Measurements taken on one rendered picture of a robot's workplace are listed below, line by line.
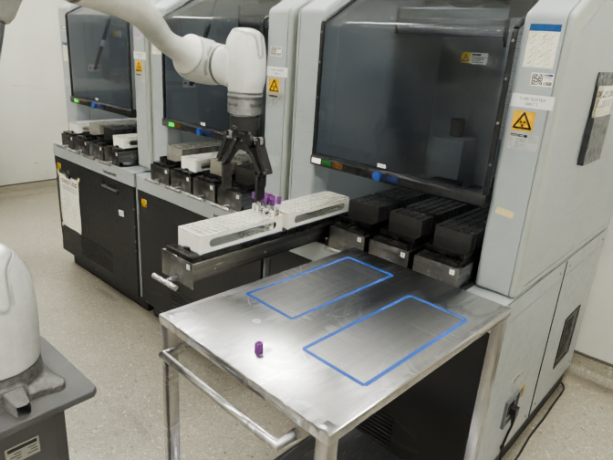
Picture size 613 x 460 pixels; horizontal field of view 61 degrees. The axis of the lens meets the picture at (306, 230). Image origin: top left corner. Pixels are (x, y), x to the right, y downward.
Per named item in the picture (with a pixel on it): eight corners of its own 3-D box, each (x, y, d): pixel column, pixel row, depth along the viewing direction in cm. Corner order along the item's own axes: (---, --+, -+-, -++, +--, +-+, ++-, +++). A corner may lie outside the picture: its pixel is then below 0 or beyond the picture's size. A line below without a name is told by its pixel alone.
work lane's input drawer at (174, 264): (327, 223, 188) (328, 198, 185) (358, 233, 179) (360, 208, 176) (147, 277, 136) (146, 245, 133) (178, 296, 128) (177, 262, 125)
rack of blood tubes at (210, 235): (259, 225, 159) (260, 206, 157) (283, 235, 153) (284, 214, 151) (177, 248, 138) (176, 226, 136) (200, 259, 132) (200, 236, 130)
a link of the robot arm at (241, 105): (244, 94, 129) (243, 119, 131) (270, 94, 135) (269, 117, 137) (220, 90, 134) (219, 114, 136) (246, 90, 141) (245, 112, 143)
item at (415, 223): (423, 239, 153) (427, 219, 151) (420, 240, 151) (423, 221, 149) (390, 228, 160) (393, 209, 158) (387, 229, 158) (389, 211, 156)
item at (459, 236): (472, 255, 143) (476, 234, 141) (469, 256, 142) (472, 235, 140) (435, 242, 150) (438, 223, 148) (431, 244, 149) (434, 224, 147)
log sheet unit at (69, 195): (62, 225, 304) (56, 165, 292) (84, 238, 287) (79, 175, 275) (57, 226, 302) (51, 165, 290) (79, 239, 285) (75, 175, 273)
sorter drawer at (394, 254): (469, 217, 205) (472, 195, 202) (503, 226, 197) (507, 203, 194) (358, 265, 153) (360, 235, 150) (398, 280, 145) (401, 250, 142)
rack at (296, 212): (326, 207, 182) (327, 190, 180) (348, 214, 176) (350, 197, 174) (264, 224, 161) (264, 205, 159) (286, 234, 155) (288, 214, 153)
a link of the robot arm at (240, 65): (274, 93, 136) (237, 88, 143) (276, 29, 131) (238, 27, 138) (245, 95, 128) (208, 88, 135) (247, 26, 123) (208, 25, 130)
